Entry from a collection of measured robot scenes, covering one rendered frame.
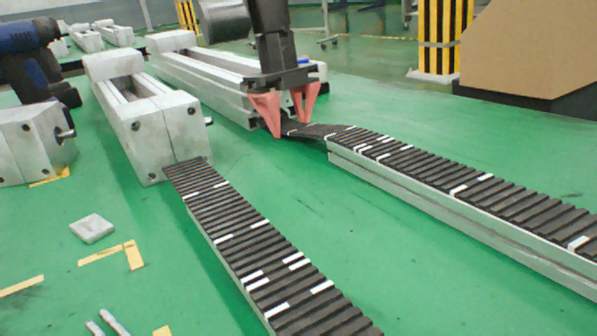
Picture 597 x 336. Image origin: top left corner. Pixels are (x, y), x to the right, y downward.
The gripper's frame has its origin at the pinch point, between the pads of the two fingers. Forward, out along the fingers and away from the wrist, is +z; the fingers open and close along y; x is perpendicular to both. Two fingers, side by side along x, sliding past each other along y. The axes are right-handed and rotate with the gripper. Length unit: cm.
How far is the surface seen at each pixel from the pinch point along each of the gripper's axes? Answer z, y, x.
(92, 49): -21, -1, -201
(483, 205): 1.2, 4.3, 36.2
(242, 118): -1.9, 4.1, -8.2
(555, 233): 1.9, 3.9, 41.5
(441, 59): 34, -267, -187
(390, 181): 2.4, 2.9, 24.3
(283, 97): -3.9, -3.3, -6.1
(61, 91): -9, 26, -63
